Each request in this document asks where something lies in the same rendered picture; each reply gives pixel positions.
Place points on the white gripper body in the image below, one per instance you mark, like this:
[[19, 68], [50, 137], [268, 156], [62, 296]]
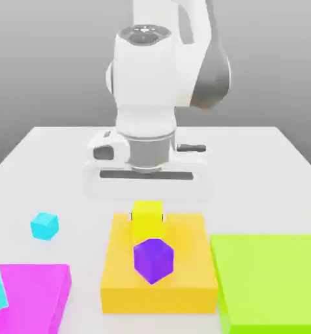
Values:
[[147, 186]]

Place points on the small yellow cube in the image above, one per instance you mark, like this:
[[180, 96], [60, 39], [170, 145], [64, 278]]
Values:
[[146, 221]]

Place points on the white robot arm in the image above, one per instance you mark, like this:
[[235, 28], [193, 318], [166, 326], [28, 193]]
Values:
[[144, 83]]

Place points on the small purple cube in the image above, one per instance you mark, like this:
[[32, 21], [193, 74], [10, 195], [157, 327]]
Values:
[[153, 261]]

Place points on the large orange box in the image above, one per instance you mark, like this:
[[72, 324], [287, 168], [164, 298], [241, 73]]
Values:
[[170, 294]]

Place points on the large green box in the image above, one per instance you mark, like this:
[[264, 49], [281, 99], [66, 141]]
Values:
[[270, 281]]

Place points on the large magenta box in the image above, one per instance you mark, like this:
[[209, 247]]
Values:
[[32, 294]]

